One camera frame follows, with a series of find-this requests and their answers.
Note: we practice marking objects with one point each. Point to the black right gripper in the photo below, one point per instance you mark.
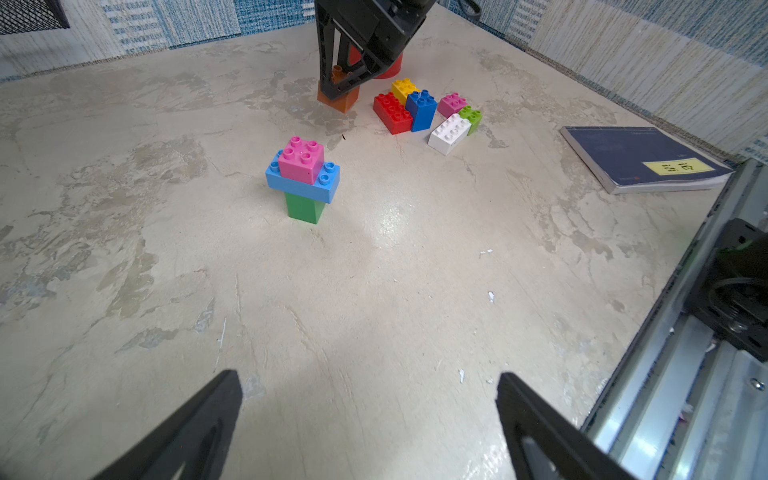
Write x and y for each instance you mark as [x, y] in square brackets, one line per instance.
[377, 28]

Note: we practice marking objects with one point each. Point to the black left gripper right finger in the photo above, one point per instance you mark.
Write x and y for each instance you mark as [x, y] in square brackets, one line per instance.
[541, 443]

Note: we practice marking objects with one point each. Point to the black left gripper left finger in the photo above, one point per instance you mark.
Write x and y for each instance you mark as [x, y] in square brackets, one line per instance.
[193, 442]

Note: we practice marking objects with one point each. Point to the orange lego brick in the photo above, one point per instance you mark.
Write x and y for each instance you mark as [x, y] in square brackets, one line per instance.
[345, 102]

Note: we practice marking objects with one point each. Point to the red lego brick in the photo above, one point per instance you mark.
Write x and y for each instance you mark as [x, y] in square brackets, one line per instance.
[392, 113]

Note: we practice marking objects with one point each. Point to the magenta lego brick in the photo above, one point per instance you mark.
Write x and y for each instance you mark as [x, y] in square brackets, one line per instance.
[301, 160]

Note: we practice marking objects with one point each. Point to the light blue lego brick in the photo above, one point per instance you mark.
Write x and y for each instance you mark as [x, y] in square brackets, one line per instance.
[323, 190]

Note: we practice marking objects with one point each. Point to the yellow lego brick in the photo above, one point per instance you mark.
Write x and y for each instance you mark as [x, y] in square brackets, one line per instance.
[402, 88]

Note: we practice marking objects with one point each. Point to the dark blue lego brick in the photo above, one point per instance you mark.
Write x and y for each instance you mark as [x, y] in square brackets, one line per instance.
[422, 107]

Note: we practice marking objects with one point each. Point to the pink lego brick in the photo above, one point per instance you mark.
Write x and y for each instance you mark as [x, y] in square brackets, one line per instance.
[451, 104]

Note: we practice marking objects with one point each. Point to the white lego brick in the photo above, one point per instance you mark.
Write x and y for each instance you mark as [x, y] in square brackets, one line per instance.
[449, 134]

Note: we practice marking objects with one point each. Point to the lime green lego brick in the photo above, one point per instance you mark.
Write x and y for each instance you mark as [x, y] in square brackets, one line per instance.
[474, 116]

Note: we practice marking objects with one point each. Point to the red pen cup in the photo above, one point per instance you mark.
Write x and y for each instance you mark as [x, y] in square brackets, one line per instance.
[355, 56]

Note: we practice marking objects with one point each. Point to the dark blue notebook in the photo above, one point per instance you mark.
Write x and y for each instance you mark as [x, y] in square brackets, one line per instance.
[642, 160]

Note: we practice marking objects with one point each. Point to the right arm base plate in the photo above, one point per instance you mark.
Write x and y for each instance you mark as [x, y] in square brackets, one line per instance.
[730, 296]

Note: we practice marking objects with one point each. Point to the black wire mesh shelf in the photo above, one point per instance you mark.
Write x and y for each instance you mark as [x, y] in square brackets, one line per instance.
[24, 16]

